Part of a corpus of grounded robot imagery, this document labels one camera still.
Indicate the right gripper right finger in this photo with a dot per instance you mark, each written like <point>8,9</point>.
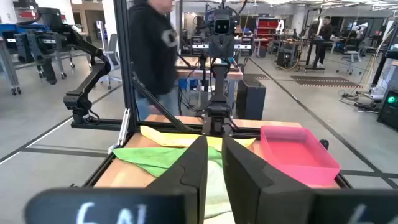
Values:
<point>264,193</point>

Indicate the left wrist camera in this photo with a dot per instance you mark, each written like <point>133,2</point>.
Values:
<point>221,26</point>

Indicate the pink plastic bin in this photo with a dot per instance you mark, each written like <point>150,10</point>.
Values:
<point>298,155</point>

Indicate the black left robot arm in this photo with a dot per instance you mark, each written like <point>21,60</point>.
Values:
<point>219,93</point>

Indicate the black box green light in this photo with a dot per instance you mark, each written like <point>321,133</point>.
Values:
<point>388,109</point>

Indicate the grey office chair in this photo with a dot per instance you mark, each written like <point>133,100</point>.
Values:
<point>353,56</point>

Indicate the yellow microfiber towel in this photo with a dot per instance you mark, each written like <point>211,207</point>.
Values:
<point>174,138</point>

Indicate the black aluminium table frame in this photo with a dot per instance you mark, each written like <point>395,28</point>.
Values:
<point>124,62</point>

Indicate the silver frame bracket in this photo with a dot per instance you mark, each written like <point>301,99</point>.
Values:
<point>124,127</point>

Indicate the red storage shelf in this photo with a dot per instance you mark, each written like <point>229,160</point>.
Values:
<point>267,28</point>

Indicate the striped floor mat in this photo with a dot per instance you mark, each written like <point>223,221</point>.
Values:
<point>326,81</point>

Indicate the wooden workbench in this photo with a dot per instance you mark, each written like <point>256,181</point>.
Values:
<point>189,73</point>

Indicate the person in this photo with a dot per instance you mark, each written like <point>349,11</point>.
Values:
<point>152,56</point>
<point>325,34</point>

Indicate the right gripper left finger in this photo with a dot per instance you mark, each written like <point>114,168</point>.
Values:
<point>174,193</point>

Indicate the black computer tower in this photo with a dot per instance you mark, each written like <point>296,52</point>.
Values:
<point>250,99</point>

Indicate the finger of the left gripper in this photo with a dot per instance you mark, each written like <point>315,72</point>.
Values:
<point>217,49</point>
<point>226,49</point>

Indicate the white office chair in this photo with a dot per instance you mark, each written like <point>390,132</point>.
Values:
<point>112,56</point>

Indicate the black standing desk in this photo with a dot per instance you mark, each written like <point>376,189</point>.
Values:
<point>311,53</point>

